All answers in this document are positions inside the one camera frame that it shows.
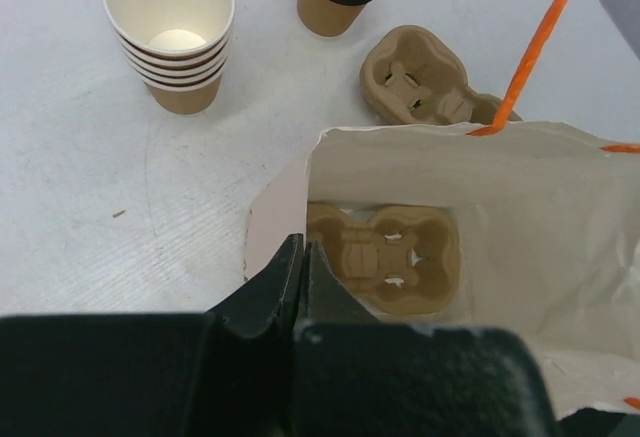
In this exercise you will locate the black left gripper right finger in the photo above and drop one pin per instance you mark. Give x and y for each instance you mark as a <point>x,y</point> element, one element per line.
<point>355,375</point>

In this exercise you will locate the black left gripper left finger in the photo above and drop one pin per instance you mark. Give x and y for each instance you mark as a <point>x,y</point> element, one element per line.
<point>222,372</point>

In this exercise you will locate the brown pulp cup carrier top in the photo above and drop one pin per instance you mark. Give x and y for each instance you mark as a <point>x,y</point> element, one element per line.
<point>404,260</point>

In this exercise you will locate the paper bag with orange handles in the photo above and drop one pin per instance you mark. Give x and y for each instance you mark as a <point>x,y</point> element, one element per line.
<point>548,224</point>

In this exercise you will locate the brown paper cup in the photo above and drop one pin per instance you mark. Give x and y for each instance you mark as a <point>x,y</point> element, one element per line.
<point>327,18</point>

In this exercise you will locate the stack of brown paper cups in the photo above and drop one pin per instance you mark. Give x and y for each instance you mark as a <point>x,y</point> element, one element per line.
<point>179,48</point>

